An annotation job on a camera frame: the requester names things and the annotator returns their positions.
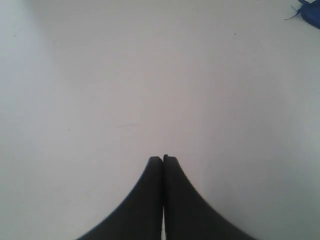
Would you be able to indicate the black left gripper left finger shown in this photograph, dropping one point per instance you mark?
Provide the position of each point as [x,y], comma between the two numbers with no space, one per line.
[140,215]

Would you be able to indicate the blue towel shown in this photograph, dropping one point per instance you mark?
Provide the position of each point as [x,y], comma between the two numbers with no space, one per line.
[309,11]

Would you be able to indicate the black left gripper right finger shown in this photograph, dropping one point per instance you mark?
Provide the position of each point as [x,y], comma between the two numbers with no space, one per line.
[187,216]

